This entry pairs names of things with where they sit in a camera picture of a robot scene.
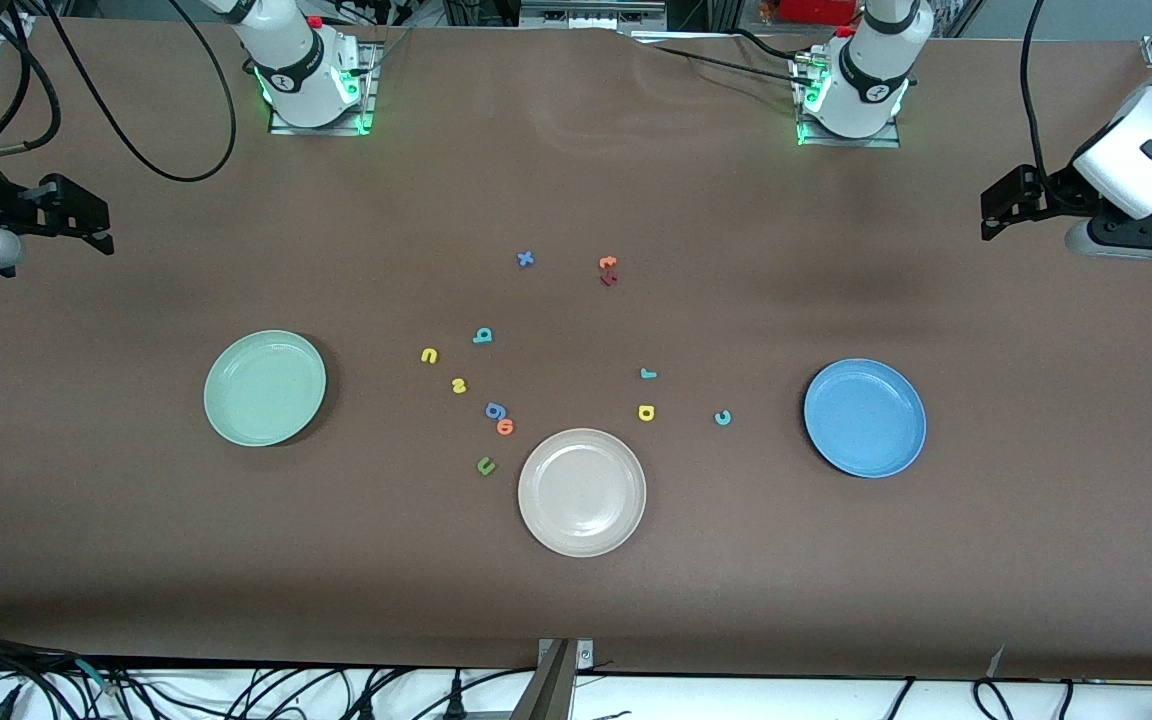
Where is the green plate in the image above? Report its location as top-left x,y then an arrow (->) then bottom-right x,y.
204,330 -> 328,447

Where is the blue plate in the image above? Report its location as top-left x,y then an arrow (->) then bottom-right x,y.
803,358 -> 928,479

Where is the red box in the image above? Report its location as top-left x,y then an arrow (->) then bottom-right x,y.
779,0 -> 862,26

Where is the brown table cover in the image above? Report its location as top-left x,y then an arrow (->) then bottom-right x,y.
0,15 -> 1152,681

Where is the grey metal device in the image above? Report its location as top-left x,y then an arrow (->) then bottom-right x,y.
519,0 -> 669,31

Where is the beige plate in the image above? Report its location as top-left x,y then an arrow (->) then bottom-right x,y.
518,428 -> 648,558

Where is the black looped cable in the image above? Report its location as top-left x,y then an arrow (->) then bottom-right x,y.
0,0 -> 63,163

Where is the black table cable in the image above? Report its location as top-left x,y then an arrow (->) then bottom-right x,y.
626,28 -> 822,87

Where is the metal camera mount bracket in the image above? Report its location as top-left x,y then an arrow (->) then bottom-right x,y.
511,638 -> 595,720

